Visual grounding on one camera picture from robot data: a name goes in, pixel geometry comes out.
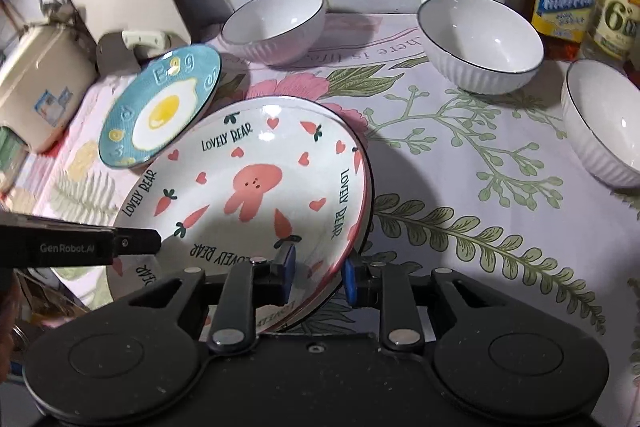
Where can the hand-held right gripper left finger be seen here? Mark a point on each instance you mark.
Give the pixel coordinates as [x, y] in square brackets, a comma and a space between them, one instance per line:
[289, 274]

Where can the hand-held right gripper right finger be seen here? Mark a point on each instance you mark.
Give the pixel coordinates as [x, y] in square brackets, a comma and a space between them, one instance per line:
[350, 282]

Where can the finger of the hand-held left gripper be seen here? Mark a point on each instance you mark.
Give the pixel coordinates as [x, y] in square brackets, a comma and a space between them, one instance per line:
[140, 242]

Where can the blue fried egg plate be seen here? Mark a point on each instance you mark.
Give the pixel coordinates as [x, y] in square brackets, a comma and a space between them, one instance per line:
[160, 112]

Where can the white ribbed bowl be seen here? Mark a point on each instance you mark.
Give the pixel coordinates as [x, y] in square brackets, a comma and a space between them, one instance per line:
[480, 32]
[605, 117]
[272, 22]

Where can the green ribbed container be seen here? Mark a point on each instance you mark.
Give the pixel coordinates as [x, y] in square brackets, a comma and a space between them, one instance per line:
[12, 157]

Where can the floral tablecloth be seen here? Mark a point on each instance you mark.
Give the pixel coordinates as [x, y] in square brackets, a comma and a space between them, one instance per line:
[450, 187]

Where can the cream rice cooker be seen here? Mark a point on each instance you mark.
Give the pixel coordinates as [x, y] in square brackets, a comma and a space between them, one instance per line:
[45, 77]

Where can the beige plug adapter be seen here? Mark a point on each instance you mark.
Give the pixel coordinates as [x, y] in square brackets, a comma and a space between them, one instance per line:
[142, 42]

